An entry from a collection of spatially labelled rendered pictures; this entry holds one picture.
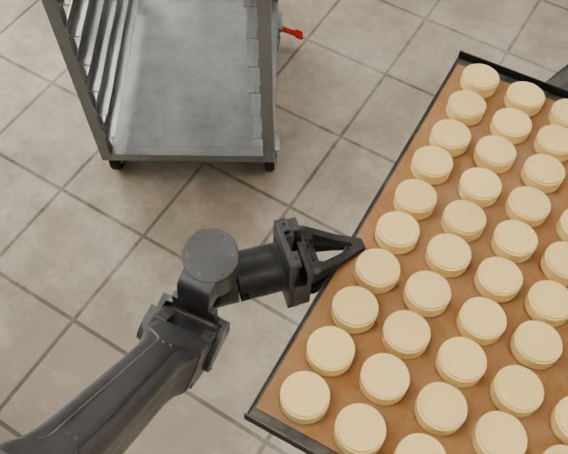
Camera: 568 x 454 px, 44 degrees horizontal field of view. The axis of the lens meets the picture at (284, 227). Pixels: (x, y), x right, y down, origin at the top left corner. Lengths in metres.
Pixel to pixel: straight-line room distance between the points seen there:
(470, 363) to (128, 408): 0.36
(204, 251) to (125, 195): 1.40
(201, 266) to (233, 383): 1.12
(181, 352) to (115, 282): 1.28
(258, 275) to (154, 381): 0.21
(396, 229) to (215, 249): 0.23
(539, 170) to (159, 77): 1.44
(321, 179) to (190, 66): 0.52
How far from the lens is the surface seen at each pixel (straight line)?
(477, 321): 0.77
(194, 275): 0.69
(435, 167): 0.87
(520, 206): 0.87
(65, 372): 1.88
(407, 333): 0.75
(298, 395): 0.71
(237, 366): 1.80
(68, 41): 1.68
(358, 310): 0.75
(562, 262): 0.84
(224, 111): 2.03
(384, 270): 0.78
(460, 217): 0.84
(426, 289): 0.78
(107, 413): 0.53
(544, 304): 0.81
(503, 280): 0.80
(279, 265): 0.77
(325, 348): 0.73
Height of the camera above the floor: 1.70
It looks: 60 degrees down
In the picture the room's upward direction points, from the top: straight up
